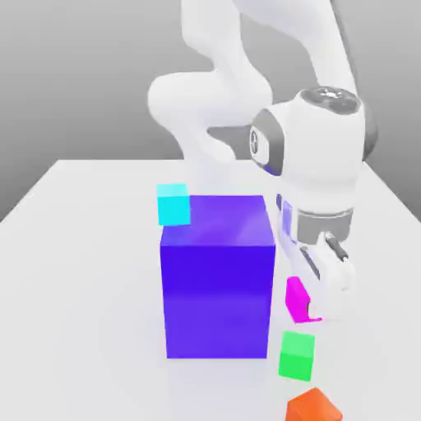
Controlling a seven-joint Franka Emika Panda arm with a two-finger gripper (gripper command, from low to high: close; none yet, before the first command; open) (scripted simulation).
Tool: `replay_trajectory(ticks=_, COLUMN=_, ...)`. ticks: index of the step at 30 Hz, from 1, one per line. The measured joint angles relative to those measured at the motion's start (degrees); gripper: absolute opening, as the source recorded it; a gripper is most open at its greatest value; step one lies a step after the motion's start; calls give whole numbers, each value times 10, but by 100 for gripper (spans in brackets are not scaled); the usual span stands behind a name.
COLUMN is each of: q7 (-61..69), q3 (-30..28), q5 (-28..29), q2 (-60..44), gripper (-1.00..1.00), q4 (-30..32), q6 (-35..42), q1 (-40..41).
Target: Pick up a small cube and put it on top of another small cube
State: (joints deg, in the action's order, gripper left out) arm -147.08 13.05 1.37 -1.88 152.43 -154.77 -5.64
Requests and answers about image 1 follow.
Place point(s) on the small orange cube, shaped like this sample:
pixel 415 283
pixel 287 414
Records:
pixel 312 406

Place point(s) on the small cyan cube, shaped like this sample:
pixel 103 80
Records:
pixel 173 205

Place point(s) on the large purple box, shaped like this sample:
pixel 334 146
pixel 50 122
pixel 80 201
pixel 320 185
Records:
pixel 217 296

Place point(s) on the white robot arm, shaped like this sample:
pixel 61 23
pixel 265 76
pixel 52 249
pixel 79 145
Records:
pixel 322 148

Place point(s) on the small green cube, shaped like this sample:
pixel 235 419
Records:
pixel 296 358

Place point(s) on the small magenta cube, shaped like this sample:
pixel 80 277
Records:
pixel 296 297

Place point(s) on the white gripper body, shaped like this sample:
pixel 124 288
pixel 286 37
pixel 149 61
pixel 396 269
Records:
pixel 332 273

